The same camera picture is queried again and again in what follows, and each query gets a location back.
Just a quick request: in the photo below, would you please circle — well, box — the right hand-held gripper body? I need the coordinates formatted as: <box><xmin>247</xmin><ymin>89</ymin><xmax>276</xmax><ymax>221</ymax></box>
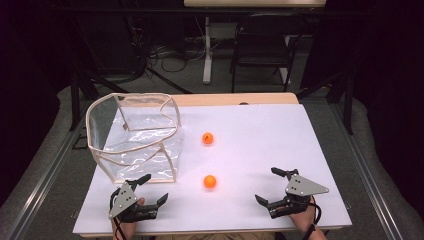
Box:
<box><xmin>269</xmin><ymin>169</ymin><xmax>330</xmax><ymax>220</ymax></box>

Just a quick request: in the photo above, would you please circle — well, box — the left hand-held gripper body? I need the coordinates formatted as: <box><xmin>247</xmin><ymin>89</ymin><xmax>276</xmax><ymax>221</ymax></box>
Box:
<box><xmin>108</xmin><ymin>180</ymin><xmax>160</xmax><ymax>224</ymax></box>

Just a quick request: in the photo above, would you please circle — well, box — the clear plastic bag beige trim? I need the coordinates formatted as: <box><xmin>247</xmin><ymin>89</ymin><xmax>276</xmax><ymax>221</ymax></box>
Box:
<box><xmin>85</xmin><ymin>92</ymin><xmax>185</xmax><ymax>184</ymax></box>

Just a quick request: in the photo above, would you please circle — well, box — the plain orange ball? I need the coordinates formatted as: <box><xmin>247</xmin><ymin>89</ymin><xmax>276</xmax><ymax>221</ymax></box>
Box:
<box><xmin>203</xmin><ymin>174</ymin><xmax>218</xmax><ymax>190</ymax></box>

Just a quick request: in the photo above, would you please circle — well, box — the person's left hand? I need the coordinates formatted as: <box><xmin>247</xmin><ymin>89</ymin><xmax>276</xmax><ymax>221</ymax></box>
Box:
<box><xmin>112</xmin><ymin>197</ymin><xmax>146</xmax><ymax>239</ymax></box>

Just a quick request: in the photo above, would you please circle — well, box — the person's right hand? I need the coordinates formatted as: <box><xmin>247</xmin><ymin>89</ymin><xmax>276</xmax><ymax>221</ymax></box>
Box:
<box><xmin>287</xmin><ymin>196</ymin><xmax>318</xmax><ymax>234</ymax></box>

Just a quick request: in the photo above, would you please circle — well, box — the white board sheet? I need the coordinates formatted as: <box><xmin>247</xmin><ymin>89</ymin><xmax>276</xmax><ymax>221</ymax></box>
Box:
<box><xmin>72</xmin><ymin>103</ymin><xmax>353</xmax><ymax>236</ymax></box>

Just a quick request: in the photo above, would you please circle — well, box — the black metal stand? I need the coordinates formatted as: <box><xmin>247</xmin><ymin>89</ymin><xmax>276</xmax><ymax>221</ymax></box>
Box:
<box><xmin>68</xmin><ymin>66</ymin><xmax>131</xmax><ymax>132</ymax></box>
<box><xmin>296</xmin><ymin>71</ymin><xmax>355</xmax><ymax>136</ymax></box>

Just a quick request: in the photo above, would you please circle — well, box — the black folding chair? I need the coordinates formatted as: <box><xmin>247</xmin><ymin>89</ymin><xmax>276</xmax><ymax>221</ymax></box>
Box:
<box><xmin>229</xmin><ymin>13</ymin><xmax>308</xmax><ymax>94</ymax></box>

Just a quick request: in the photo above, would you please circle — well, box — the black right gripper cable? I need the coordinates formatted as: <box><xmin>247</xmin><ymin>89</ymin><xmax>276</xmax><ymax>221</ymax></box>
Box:
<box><xmin>305</xmin><ymin>196</ymin><xmax>323</xmax><ymax>240</ymax></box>

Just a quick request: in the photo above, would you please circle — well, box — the grey metal rail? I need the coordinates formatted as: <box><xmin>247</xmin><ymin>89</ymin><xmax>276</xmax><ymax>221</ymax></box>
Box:
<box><xmin>6</xmin><ymin>109</ymin><xmax>91</xmax><ymax>240</ymax></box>
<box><xmin>328</xmin><ymin>103</ymin><xmax>406</xmax><ymax>240</ymax></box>

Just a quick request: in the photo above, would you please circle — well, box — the bundle of floor cables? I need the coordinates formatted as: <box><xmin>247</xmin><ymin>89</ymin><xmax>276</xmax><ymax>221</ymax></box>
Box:
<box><xmin>146</xmin><ymin>39</ymin><xmax>208</xmax><ymax>73</ymax></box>

